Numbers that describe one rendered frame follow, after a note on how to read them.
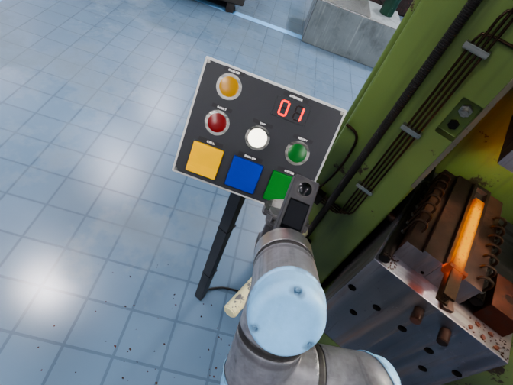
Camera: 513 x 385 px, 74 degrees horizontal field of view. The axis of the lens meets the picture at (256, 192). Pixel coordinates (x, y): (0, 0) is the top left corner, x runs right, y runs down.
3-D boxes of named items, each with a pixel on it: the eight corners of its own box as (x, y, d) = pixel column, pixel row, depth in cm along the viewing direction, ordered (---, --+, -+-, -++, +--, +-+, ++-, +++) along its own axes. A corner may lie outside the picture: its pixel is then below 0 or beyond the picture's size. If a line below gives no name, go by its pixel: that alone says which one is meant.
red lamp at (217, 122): (217, 137, 78) (221, 123, 75) (203, 126, 79) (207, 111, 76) (227, 133, 80) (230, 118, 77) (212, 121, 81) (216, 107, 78)
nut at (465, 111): (452, 134, 81) (473, 111, 76) (442, 128, 82) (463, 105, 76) (455, 130, 83) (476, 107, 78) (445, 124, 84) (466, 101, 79)
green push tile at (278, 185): (290, 208, 83) (302, 181, 80) (262, 198, 83) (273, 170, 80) (290, 206, 85) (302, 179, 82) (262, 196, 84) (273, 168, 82)
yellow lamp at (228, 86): (230, 102, 76) (234, 85, 73) (214, 91, 77) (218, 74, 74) (238, 98, 78) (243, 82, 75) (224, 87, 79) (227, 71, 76)
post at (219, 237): (200, 301, 162) (267, 130, 83) (194, 295, 163) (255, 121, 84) (205, 295, 165) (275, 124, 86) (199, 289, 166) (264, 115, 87)
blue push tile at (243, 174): (252, 194, 82) (263, 166, 80) (223, 184, 82) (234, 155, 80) (253, 192, 84) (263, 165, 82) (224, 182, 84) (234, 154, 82)
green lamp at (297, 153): (298, 168, 80) (304, 155, 76) (282, 156, 81) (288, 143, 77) (304, 162, 82) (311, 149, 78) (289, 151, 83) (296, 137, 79)
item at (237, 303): (233, 321, 100) (237, 315, 96) (220, 309, 102) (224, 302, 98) (307, 237, 129) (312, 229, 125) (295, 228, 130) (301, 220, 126)
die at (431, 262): (459, 304, 87) (484, 290, 81) (392, 253, 92) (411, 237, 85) (484, 217, 114) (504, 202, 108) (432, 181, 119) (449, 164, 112)
